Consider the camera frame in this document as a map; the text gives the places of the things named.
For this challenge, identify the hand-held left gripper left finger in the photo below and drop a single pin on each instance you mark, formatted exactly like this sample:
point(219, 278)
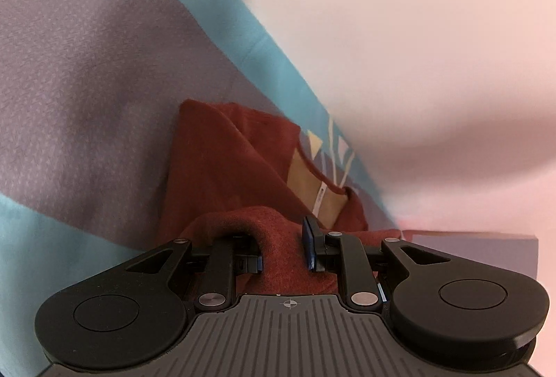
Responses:
point(256, 262)

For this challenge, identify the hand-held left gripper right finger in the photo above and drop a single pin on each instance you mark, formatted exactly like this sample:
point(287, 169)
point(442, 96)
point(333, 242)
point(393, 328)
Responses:
point(309, 246)

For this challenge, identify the dark red sweater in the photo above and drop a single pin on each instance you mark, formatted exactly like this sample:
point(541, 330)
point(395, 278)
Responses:
point(226, 168)

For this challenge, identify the brown bed board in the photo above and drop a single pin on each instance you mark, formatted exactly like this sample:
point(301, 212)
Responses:
point(478, 244)

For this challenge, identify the patterned blue grey bed sheet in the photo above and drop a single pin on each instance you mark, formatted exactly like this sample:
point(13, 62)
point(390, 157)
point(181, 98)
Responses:
point(87, 55)

